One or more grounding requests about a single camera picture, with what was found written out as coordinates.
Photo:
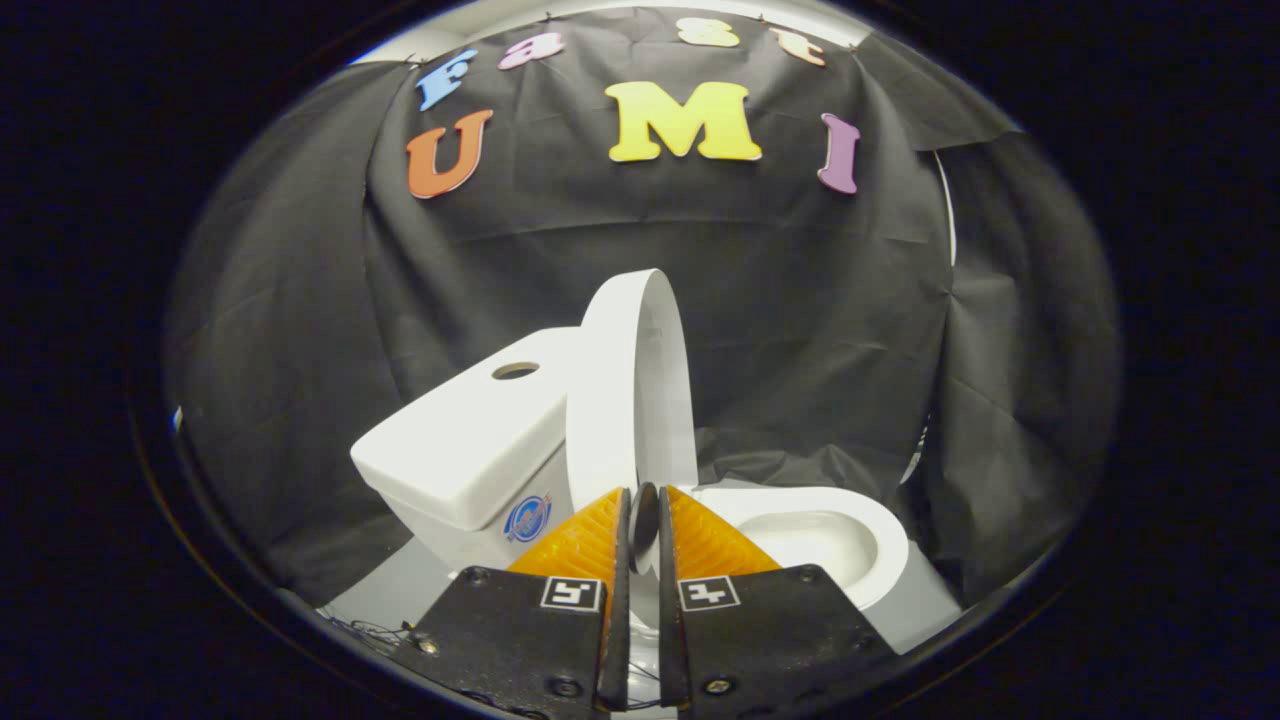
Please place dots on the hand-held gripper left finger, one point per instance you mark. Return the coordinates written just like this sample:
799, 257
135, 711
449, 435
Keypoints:
520, 640

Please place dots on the white ceramic toilet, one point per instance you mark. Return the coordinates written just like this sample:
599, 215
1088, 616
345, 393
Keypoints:
470, 450

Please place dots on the black backdrop cloth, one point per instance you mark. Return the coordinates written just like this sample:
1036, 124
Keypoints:
800, 300

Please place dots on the white toilet lid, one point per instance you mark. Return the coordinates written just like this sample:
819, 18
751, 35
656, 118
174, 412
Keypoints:
615, 400

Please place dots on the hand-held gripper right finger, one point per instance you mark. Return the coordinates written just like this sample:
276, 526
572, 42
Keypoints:
770, 640

